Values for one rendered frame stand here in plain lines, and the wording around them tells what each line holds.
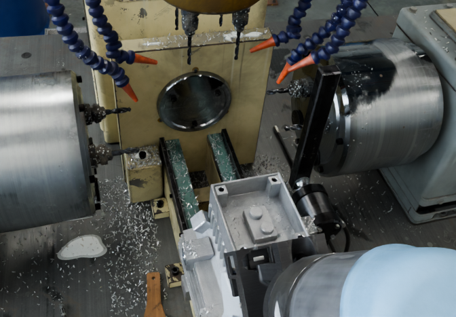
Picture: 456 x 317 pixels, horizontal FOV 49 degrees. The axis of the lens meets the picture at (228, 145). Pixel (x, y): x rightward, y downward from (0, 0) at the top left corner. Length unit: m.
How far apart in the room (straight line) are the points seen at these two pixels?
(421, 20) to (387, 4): 2.54
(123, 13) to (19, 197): 0.40
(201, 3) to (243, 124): 0.43
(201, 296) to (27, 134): 0.33
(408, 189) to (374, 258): 0.91
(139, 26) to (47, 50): 0.55
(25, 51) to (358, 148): 0.99
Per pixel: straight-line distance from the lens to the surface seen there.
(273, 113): 1.31
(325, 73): 0.71
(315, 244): 0.37
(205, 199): 1.04
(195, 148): 1.09
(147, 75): 0.93
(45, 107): 0.78
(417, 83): 0.93
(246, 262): 0.42
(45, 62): 1.48
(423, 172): 1.09
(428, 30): 1.06
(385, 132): 0.90
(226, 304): 0.51
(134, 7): 0.99
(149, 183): 1.05
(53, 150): 0.76
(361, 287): 0.23
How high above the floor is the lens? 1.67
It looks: 46 degrees down
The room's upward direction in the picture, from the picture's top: 6 degrees clockwise
